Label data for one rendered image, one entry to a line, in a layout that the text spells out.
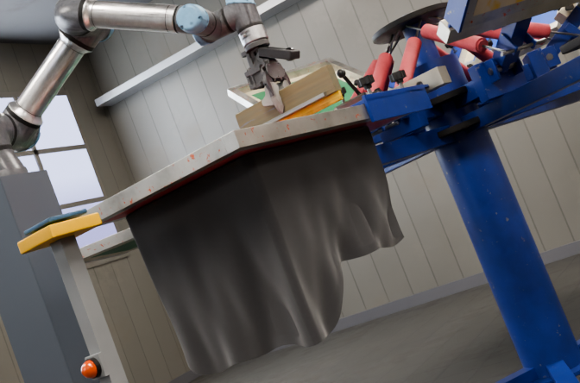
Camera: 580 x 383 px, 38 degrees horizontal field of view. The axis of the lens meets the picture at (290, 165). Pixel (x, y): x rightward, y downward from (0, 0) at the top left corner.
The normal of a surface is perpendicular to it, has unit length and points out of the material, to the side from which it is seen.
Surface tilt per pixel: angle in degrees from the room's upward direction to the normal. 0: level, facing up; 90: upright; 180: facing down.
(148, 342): 90
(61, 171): 90
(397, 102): 90
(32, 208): 90
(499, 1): 148
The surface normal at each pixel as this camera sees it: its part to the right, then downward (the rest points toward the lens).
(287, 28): -0.47, 0.11
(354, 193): 0.64, -0.22
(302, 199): 0.78, -0.31
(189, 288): -0.63, 0.23
